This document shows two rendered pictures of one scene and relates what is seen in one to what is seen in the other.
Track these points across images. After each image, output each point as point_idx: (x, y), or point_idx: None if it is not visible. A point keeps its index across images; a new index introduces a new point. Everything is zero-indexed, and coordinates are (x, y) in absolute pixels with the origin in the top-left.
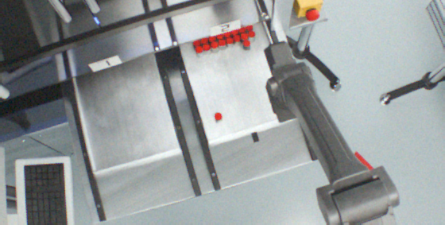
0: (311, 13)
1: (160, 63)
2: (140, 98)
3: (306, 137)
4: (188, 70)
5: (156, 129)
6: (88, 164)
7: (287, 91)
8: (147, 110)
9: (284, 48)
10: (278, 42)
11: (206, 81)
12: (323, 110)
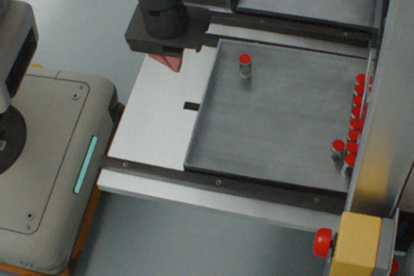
0: (325, 233)
1: (369, 37)
2: (330, 2)
3: (140, 162)
4: (342, 70)
5: (278, 3)
6: None
7: None
8: (309, 4)
9: None
10: None
11: (312, 83)
12: None
